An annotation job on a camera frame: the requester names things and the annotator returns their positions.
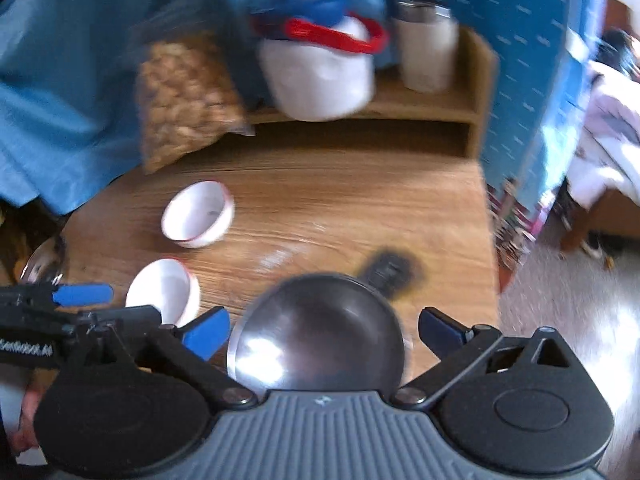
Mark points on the blue fabric cloth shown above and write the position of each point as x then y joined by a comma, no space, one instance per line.
69,123

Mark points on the patterned blue curtain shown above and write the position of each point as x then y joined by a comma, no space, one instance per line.
543,48

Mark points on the person's left hand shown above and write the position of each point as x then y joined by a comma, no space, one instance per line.
24,438

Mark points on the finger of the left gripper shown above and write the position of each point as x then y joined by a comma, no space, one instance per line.
129,322
75,293

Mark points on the bed with quilt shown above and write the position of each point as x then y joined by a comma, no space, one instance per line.
601,186

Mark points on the clear bag of cookies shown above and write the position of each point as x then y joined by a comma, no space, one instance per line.
186,98

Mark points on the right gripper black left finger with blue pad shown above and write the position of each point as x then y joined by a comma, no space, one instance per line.
184,353

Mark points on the wooden shelf riser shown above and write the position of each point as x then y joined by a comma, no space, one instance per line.
452,122

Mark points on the white steel-lid tumbler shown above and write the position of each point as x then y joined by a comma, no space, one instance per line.
428,37

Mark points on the steel bowl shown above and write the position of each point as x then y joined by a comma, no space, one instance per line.
321,332

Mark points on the shiny steel plate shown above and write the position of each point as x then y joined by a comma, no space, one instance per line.
47,264

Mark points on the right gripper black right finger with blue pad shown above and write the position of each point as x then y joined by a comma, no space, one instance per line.
507,367

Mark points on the white plastic jug red handle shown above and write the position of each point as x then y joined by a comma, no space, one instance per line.
317,56

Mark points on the white bowl red rim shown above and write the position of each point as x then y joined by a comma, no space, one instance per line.
198,215
168,286

